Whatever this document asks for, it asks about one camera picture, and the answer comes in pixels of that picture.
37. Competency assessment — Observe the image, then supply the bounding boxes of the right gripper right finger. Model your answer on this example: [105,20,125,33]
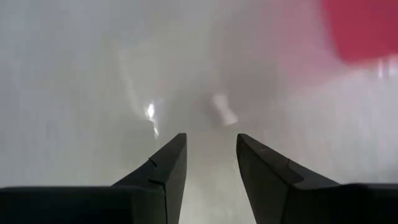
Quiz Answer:
[236,133,398,224]

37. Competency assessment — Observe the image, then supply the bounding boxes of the pink plastic bin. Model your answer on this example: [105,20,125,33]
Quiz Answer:
[319,0,398,65]

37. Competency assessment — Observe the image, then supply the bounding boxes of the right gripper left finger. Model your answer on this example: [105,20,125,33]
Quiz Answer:
[0,133,188,224]

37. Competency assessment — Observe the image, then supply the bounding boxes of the white plastic bone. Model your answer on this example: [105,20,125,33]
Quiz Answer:
[212,93,239,127]

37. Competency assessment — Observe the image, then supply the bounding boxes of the white glossy table mat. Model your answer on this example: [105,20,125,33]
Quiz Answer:
[0,0,398,224]

